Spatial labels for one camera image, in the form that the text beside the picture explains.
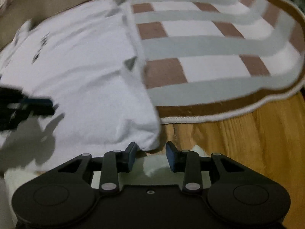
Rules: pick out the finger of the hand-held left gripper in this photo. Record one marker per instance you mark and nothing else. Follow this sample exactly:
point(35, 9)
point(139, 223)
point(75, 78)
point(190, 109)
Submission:
point(38, 101)

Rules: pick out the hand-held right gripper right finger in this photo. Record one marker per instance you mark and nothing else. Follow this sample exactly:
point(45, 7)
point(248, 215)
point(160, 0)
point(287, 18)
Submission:
point(171, 158)

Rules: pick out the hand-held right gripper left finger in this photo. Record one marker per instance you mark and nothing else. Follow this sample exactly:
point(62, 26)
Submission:
point(131, 157)

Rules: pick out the white printed t-shirt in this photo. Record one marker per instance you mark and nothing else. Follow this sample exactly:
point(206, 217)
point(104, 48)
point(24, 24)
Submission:
point(83, 64)

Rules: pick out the white fluffy cloth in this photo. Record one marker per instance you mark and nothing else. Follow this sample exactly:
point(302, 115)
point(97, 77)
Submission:
point(157, 167)

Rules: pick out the checkered rug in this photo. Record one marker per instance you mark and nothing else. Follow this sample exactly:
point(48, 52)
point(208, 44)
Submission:
point(205, 45)

